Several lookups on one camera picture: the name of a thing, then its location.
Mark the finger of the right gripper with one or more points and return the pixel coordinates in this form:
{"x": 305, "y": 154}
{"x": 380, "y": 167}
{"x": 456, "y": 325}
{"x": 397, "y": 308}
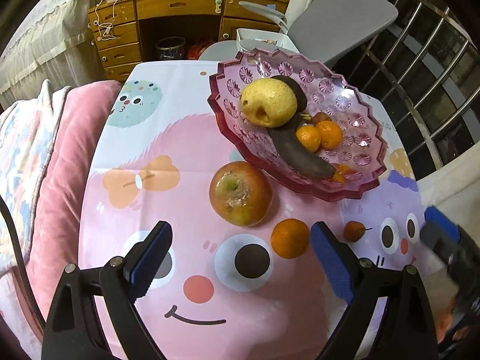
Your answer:
{"x": 434, "y": 216}

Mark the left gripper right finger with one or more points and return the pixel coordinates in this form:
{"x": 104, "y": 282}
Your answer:
{"x": 406, "y": 330}

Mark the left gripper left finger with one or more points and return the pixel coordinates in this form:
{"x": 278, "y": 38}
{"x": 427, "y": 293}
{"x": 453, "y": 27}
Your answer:
{"x": 73, "y": 328}

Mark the orange tangerine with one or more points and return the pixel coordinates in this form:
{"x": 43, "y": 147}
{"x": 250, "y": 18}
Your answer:
{"x": 309, "y": 137}
{"x": 338, "y": 178}
{"x": 290, "y": 238}
{"x": 343, "y": 169}
{"x": 330, "y": 133}

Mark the orange tangerine front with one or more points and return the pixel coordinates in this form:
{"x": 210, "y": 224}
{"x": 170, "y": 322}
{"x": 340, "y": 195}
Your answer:
{"x": 330, "y": 133}

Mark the small dark brown fruit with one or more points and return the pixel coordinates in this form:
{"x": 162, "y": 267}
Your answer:
{"x": 319, "y": 117}

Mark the blackened banana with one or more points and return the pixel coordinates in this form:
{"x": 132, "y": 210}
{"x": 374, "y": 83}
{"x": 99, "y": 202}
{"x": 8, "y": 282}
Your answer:
{"x": 295, "y": 155}

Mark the red yellow apple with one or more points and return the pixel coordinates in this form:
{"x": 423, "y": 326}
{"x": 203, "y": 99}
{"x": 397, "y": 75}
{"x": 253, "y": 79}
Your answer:
{"x": 240, "y": 193}

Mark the yellow pear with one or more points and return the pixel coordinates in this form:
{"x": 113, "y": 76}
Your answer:
{"x": 268, "y": 102}

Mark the dark green avocado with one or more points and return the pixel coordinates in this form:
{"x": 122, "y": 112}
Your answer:
{"x": 297, "y": 89}

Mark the pink plastic fruit bowl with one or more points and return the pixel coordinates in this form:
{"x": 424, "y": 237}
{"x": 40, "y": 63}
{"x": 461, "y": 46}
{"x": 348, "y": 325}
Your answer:
{"x": 359, "y": 158}

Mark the cartoon printed tablecloth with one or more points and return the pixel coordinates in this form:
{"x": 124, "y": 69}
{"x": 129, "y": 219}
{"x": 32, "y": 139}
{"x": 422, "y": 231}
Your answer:
{"x": 240, "y": 280}

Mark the metal window grille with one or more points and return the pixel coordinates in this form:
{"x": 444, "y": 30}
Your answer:
{"x": 424, "y": 70}

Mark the pink floral quilt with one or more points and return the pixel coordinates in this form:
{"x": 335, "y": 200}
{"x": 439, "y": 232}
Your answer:
{"x": 47, "y": 146}

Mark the grey office chair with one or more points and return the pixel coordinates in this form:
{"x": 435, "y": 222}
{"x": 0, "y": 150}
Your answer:
{"x": 325, "y": 31}

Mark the white storage box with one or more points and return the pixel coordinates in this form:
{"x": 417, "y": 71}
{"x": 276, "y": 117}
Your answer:
{"x": 248, "y": 39}

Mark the lace covered piano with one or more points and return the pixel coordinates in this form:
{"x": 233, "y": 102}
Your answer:
{"x": 53, "y": 42}

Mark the dark waste bin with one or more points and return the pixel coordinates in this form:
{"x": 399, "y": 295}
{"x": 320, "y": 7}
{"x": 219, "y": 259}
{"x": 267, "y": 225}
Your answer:
{"x": 170, "y": 48}

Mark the wooden desk with drawers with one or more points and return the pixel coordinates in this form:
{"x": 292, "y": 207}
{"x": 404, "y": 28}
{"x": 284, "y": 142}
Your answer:
{"x": 128, "y": 32}

